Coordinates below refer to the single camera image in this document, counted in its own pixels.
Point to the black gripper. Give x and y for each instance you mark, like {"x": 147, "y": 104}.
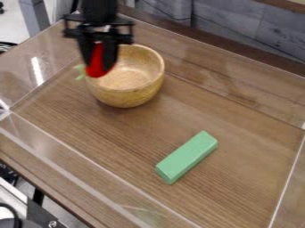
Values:
{"x": 118, "y": 31}

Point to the red plush fruit green leaf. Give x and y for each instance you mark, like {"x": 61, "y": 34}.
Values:
{"x": 94, "y": 68}

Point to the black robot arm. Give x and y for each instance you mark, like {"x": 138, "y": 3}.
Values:
{"x": 99, "y": 5}

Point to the wooden bowl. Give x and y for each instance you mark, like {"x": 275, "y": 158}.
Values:
{"x": 132, "y": 83}

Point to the green rectangular block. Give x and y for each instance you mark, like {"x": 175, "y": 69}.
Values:
{"x": 183, "y": 159}

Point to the clear acrylic corner bracket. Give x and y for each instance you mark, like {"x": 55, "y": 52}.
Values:
{"x": 96, "y": 23}

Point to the clear acrylic tray enclosure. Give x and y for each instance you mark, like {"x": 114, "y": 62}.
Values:
{"x": 90, "y": 154}

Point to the black metal base bracket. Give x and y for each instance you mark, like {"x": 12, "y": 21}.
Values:
{"x": 40, "y": 216}

